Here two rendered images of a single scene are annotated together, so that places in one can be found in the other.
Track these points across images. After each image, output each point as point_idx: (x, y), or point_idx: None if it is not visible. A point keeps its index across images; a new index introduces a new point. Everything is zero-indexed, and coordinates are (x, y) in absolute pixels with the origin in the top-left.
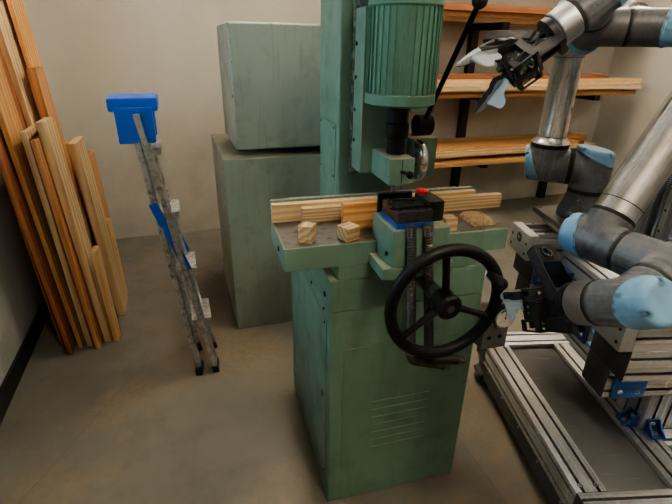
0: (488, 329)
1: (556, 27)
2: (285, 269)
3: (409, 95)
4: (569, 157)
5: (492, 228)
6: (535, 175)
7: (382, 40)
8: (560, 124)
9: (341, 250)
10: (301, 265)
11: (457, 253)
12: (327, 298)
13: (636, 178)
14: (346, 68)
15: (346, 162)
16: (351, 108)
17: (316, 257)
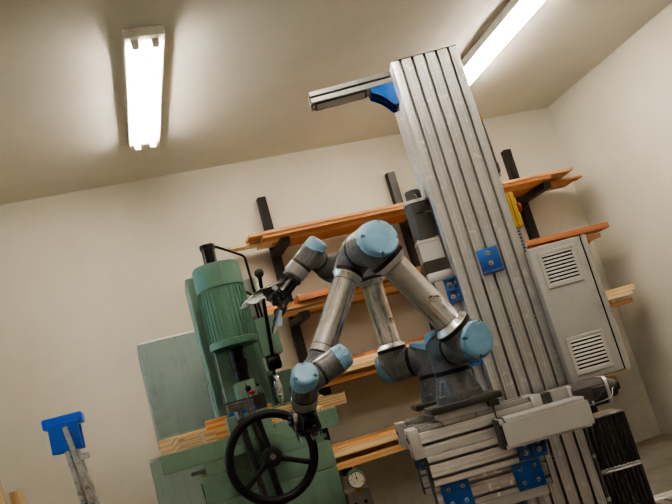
0: (351, 496)
1: (288, 273)
2: (164, 472)
3: (231, 337)
4: (404, 353)
5: (322, 410)
6: (387, 376)
7: (206, 311)
8: (386, 332)
9: (203, 449)
10: (175, 467)
11: (263, 414)
12: (205, 495)
13: (319, 329)
14: (205, 339)
15: (223, 406)
16: (215, 364)
17: (185, 458)
